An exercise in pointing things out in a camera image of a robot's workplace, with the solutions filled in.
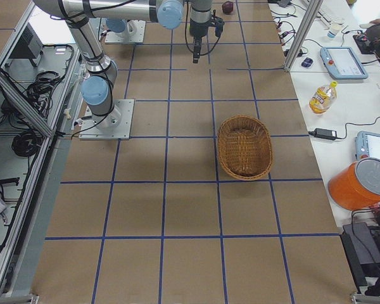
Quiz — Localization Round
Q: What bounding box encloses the blue teach pendant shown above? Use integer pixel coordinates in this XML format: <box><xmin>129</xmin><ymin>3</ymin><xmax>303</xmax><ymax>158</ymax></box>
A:
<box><xmin>355</xmin><ymin>131</ymin><xmax>380</xmax><ymax>160</ymax></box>
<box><xmin>320</xmin><ymin>47</ymin><xmax>368</xmax><ymax>80</ymax></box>

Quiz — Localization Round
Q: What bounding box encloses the orange bucket grey lid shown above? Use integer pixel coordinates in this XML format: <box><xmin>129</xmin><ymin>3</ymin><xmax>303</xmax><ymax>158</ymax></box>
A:
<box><xmin>327</xmin><ymin>157</ymin><xmax>380</xmax><ymax>211</ymax></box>

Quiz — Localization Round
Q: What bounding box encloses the black power adapter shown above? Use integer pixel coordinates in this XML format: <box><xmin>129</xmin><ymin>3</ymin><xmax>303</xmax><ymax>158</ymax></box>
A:
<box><xmin>308</xmin><ymin>128</ymin><xmax>338</xmax><ymax>141</ymax></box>

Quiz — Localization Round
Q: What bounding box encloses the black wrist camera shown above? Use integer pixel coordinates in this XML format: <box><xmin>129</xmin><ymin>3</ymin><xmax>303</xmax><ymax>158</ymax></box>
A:
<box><xmin>214</xmin><ymin>17</ymin><xmax>225</xmax><ymax>38</ymax></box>

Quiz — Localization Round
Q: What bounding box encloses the orange juice bottle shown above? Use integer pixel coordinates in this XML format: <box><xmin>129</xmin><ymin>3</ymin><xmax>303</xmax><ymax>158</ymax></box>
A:
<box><xmin>308</xmin><ymin>80</ymin><xmax>338</xmax><ymax>114</ymax></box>

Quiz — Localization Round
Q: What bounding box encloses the blue teach pendant near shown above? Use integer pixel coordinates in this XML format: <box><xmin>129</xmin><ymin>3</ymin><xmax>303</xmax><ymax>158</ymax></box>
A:
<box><xmin>355</xmin><ymin>131</ymin><xmax>380</xmax><ymax>160</ymax></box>

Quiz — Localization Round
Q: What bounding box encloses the black cable bundle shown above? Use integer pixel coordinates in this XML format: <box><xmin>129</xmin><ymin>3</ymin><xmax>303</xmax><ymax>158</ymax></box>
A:
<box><xmin>11</xmin><ymin>131</ymin><xmax>41</xmax><ymax>158</ymax></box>

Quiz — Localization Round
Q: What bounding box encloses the aluminium frame post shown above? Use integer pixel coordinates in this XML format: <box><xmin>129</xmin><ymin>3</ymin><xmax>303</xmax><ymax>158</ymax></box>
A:
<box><xmin>284</xmin><ymin>0</ymin><xmax>323</xmax><ymax>72</ymax></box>

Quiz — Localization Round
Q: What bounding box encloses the dark red apple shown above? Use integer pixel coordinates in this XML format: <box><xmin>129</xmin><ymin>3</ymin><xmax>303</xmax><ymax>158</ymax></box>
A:
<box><xmin>222</xmin><ymin>1</ymin><xmax>234</xmax><ymax>15</ymax></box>

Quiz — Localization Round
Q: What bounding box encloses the grey control box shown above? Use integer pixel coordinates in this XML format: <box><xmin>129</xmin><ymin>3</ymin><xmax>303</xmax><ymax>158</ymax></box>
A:
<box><xmin>9</xmin><ymin>23</ymin><xmax>44</xmax><ymax>67</ymax></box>

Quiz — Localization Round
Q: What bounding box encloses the blue teach pendant far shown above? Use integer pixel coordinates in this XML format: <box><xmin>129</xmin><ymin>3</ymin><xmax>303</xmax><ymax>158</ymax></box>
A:
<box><xmin>320</xmin><ymin>47</ymin><xmax>368</xmax><ymax>80</ymax></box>

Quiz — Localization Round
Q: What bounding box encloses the brown wicker basket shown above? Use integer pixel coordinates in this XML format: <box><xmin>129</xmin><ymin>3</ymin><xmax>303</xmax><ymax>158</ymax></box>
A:
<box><xmin>217</xmin><ymin>115</ymin><xmax>273</xmax><ymax>181</ymax></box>

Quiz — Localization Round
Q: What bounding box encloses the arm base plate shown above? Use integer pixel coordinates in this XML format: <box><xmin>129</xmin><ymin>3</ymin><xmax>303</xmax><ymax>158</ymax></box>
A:
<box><xmin>105</xmin><ymin>20</ymin><xmax>146</xmax><ymax>44</ymax></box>
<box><xmin>78</xmin><ymin>99</ymin><xmax>135</xmax><ymax>140</ymax></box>

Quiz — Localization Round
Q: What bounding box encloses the white paper cup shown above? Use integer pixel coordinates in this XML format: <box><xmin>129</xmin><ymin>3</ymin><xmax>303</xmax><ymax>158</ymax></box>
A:
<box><xmin>327</xmin><ymin>23</ymin><xmax>342</xmax><ymax>39</ymax></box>

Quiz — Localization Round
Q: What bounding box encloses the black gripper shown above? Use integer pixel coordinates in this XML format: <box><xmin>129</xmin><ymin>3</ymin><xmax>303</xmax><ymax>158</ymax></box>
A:
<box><xmin>189</xmin><ymin>19</ymin><xmax>210</xmax><ymax>63</ymax></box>

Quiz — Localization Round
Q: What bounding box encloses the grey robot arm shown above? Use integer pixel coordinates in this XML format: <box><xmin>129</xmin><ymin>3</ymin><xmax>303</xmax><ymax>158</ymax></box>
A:
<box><xmin>106</xmin><ymin>18</ymin><xmax>137</xmax><ymax>35</ymax></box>
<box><xmin>34</xmin><ymin>1</ymin><xmax>225</xmax><ymax>78</ymax></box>

